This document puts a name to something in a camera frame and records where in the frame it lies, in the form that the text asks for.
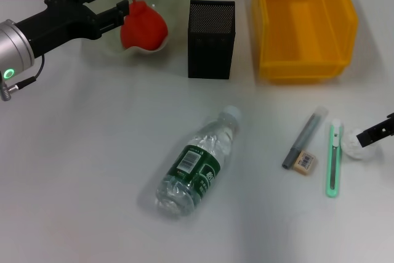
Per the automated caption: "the grey pen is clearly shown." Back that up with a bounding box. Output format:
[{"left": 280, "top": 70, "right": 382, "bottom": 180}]
[{"left": 282, "top": 105, "right": 329, "bottom": 171}]

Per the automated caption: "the black mesh pen holder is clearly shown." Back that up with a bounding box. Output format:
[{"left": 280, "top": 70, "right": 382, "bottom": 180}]
[{"left": 187, "top": 0, "right": 237, "bottom": 80}]

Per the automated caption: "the yellow plastic bin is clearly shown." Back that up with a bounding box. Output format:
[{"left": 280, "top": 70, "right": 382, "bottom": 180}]
[{"left": 251, "top": 0, "right": 360, "bottom": 85}]

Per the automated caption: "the green utility knife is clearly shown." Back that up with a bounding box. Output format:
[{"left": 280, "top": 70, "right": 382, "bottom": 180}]
[{"left": 325, "top": 118, "right": 345, "bottom": 198}]

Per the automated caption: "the beige eraser with barcode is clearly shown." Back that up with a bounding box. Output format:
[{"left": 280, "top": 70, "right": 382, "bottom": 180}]
[{"left": 292, "top": 150, "right": 318, "bottom": 177}]

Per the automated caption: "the red-orange fruit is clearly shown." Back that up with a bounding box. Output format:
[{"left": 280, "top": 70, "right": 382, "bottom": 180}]
[{"left": 119, "top": 0, "right": 169, "bottom": 52}]

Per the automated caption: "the clear green-label water bottle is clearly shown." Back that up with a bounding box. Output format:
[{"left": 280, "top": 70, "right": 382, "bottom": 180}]
[{"left": 156, "top": 105, "right": 243, "bottom": 217}]

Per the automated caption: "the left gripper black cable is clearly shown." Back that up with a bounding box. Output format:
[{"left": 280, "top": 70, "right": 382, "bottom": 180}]
[{"left": 0, "top": 55, "right": 46, "bottom": 101}]

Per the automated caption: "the white paper ball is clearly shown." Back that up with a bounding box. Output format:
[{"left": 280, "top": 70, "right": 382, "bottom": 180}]
[{"left": 342, "top": 127, "right": 378, "bottom": 161}]

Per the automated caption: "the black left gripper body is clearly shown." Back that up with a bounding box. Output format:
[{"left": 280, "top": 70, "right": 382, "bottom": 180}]
[{"left": 15, "top": 0, "right": 102, "bottom": 58}]

